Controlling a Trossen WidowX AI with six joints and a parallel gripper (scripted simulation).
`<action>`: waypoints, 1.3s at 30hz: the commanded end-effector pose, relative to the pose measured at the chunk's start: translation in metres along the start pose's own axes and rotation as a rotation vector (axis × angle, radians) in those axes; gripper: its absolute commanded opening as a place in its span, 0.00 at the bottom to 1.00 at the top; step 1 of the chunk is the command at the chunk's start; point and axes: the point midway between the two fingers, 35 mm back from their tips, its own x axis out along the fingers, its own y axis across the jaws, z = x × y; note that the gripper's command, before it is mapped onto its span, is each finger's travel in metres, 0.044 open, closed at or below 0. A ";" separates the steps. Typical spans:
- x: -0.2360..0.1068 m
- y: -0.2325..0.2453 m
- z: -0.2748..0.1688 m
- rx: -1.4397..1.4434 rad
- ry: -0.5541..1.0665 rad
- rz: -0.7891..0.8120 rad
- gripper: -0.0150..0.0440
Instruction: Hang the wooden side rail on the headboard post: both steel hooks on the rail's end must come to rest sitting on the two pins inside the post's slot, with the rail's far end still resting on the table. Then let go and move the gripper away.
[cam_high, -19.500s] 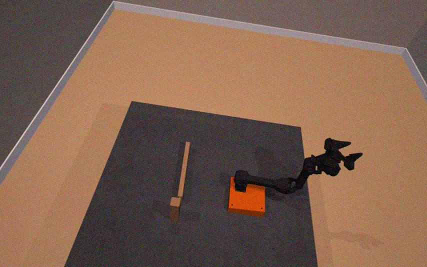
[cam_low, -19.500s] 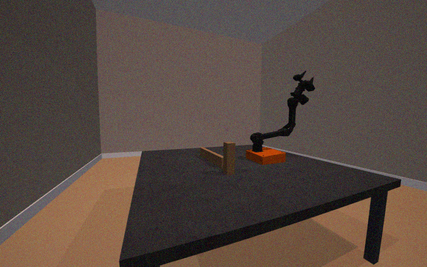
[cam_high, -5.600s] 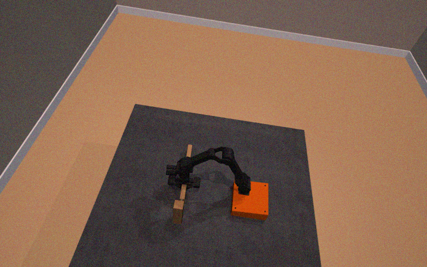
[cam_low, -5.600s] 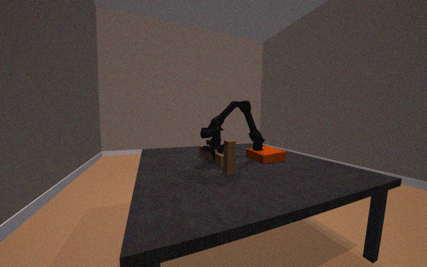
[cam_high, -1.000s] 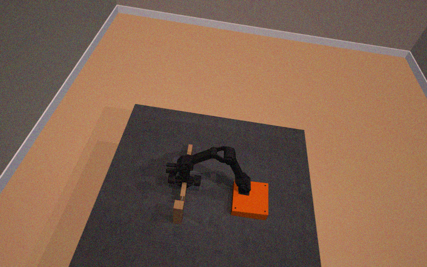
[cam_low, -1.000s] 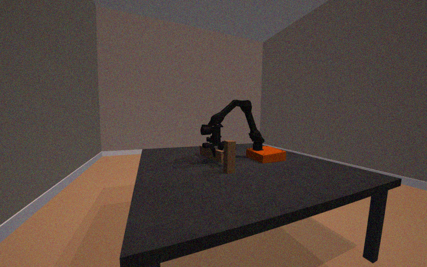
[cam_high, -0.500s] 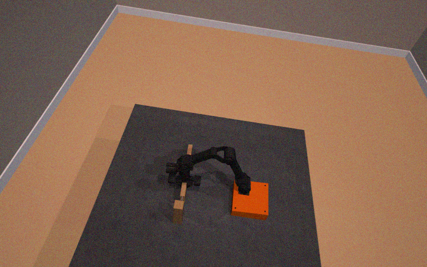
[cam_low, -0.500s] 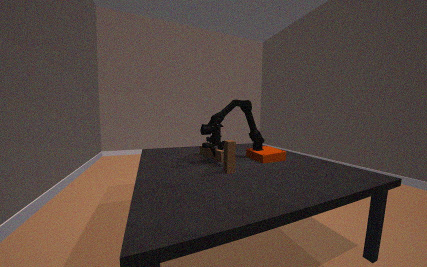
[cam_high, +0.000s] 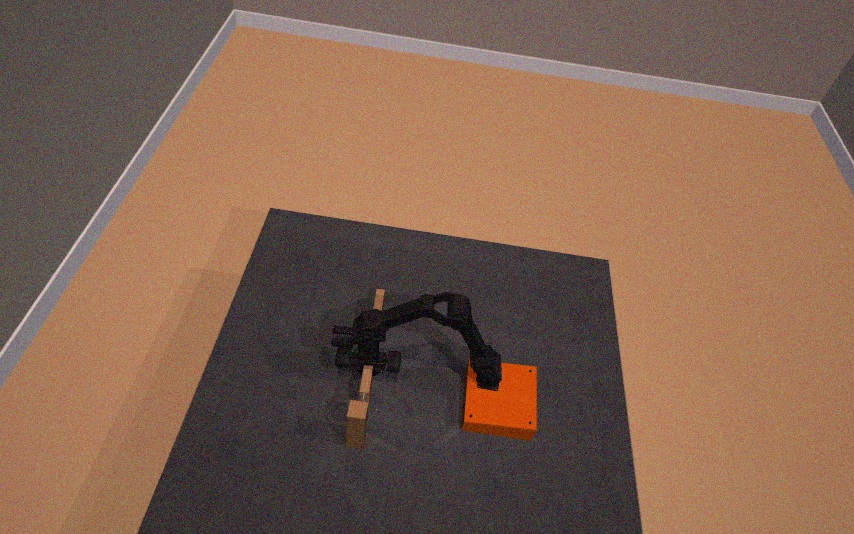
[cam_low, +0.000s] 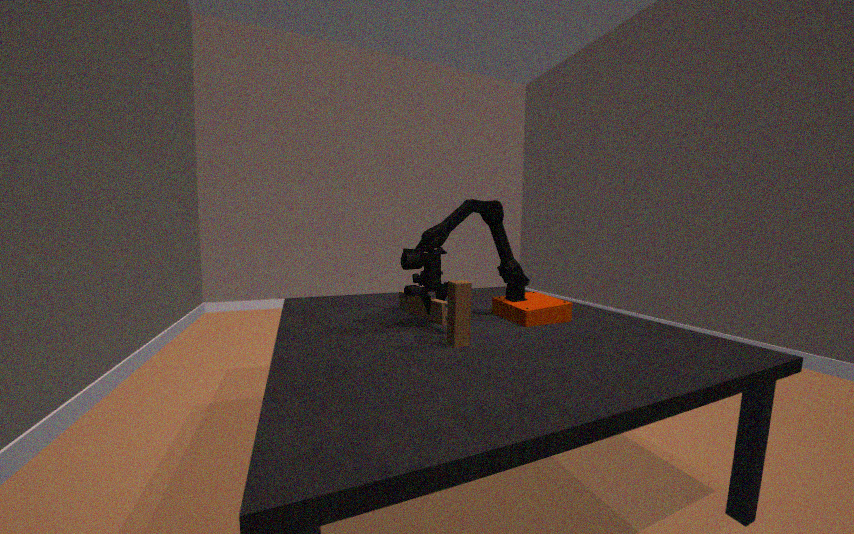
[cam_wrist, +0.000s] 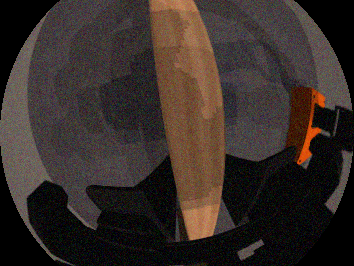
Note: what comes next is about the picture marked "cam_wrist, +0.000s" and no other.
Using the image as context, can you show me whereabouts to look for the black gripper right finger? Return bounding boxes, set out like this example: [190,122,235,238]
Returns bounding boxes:
[221,145,297,227]

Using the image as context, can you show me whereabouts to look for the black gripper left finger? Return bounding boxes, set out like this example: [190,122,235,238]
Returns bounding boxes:
[85,154,177,242]

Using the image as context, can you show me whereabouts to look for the brown wooden post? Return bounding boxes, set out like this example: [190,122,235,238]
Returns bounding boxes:
[177,208,208,266]

